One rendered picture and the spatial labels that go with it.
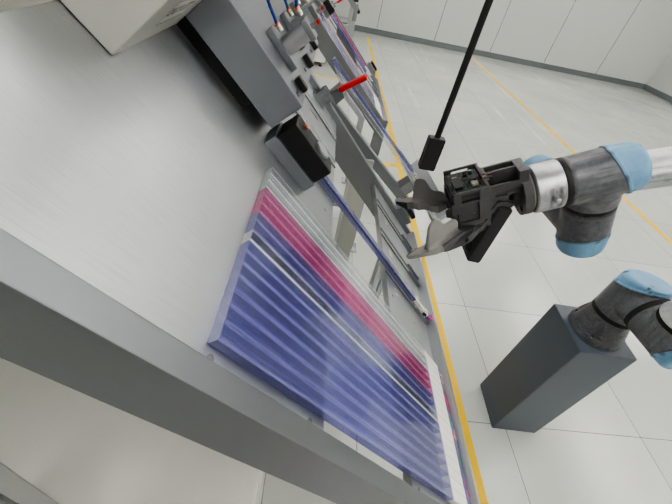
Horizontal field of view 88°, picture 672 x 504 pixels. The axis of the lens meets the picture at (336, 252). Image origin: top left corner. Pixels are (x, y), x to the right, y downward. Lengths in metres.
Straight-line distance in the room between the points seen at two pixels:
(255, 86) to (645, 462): 1.91
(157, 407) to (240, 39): 0.35
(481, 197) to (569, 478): 1.34
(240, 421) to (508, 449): 1.45
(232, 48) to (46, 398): 0.67
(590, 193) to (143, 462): 0.81
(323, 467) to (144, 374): 0.17
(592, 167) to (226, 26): 0.50
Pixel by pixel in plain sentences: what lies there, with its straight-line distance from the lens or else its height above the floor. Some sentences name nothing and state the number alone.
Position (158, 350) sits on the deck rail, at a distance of 0.21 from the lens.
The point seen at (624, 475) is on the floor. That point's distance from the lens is 1.90.
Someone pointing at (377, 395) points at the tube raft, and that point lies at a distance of 0.42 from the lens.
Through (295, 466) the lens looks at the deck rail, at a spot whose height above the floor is 0.99.
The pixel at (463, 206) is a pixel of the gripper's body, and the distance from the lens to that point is 0.56.
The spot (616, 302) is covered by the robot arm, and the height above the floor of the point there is 0.70.
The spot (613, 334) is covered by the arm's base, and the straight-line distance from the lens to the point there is 1.28.
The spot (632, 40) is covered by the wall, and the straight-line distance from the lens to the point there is 10.16.
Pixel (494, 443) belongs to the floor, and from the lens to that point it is 1.62.
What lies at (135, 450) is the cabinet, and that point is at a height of 0.62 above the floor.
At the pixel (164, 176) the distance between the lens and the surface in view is 0.29.
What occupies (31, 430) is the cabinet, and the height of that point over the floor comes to 0.62.
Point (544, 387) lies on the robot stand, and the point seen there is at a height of 0.34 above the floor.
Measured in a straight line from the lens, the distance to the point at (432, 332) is 0.78.
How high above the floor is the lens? 1.30
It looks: 41 degrees down
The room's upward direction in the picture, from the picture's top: 13 degrees clockwise
